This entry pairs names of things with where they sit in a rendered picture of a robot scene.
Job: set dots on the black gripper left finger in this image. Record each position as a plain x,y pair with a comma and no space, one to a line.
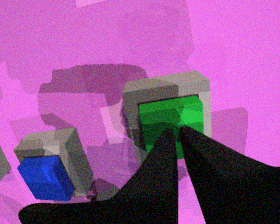
149,197

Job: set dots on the green button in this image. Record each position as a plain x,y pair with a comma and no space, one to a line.
167,101

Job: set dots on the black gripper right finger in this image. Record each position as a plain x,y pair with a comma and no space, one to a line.
231,188

